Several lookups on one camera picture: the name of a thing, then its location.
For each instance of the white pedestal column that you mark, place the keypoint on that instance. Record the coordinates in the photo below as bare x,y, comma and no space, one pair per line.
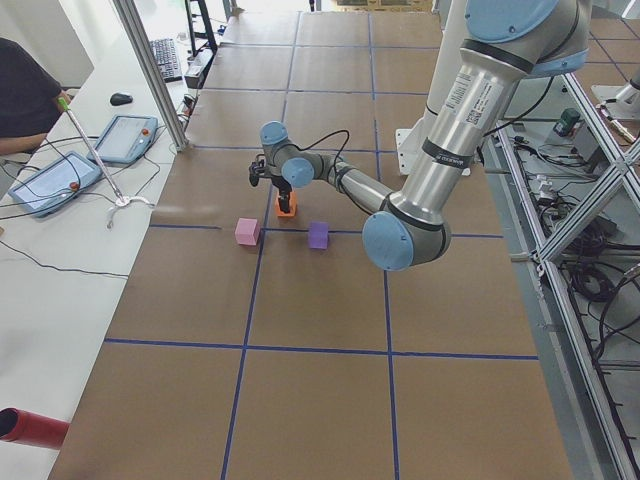
409,141

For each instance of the black computer mouse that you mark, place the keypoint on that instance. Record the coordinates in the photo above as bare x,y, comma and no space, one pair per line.
120,99

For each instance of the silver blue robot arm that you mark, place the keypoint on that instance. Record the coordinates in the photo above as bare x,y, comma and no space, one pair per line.
494,45

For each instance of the near blue teach pendant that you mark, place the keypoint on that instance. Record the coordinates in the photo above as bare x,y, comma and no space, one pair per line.
49,189

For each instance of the red cylinder bottle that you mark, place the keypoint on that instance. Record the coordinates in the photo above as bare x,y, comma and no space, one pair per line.
28,428

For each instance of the far blue teach pendant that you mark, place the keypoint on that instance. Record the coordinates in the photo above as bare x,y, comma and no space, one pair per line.
126,138

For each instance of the pink metal grabber stick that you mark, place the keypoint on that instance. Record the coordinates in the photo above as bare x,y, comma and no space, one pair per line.
121,201

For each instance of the light pink foam block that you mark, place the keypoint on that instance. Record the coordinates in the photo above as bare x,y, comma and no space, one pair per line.
247,231

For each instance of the orange foam block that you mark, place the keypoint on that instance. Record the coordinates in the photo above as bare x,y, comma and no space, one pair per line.
293,202

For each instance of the blue teach pendant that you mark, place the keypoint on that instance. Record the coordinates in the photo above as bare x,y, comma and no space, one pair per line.
126,138
49,189

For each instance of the green power supply box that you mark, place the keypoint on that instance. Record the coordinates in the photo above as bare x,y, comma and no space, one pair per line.
568,119

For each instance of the dark purple foam block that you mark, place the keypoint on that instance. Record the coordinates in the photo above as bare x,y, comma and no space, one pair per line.
318,235

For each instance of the seated person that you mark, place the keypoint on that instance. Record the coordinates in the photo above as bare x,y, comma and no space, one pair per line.
29,100

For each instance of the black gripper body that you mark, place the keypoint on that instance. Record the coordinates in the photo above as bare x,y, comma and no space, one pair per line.
283,192

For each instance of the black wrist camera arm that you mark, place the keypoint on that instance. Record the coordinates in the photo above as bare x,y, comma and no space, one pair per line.
257,170

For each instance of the aluminium frame post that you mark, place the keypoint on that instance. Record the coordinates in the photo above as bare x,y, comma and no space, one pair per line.
133,26

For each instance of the black keyboard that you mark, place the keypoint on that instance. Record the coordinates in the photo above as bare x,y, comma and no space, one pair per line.
167,59

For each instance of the aluminium side frame rail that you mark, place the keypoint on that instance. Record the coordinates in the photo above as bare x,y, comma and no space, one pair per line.
570,207

